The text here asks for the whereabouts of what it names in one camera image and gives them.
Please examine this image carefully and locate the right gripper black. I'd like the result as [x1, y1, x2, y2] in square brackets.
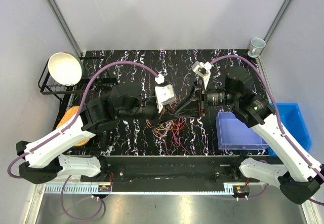
[175, 79, 238, 119]

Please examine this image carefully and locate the white bowl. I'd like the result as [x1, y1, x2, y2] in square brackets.
[48, 52, 84, 86]

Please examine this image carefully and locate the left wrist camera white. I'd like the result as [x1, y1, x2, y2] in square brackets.
[155, 84, 176, 113]

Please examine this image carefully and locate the white mug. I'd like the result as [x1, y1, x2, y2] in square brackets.
[248, 38, 266, 58]

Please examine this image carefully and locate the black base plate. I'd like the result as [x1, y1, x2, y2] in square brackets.
[80, 156, 246, 194]

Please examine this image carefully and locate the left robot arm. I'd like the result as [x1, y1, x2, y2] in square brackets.
[16, 83, 176, 184]

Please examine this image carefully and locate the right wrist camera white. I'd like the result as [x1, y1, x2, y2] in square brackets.
[192, 61, 212, 89]

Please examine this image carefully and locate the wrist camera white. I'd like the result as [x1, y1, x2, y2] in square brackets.
[192, 61, 212, 89]
[155, 84, 176, 113]

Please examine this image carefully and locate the orange woven mat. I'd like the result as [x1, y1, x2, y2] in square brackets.
[56, 106, 90, 147]

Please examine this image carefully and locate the purple translucent box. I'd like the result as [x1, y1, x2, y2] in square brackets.
[215, 112, 269, 150]

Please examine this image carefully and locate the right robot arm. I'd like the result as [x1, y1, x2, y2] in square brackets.
[175, 62, 323, 204]

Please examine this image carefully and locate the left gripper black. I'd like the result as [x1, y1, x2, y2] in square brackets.
[118, 100, 179, 130]

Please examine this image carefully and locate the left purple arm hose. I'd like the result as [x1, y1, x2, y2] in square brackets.
[7, 59, 165, 221]

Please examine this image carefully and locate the blue plastic bin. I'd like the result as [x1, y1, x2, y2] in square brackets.
[276, 103, 312, 152]

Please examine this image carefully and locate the black wire dish rack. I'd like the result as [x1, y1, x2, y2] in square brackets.
[37, 56, 122, 108]

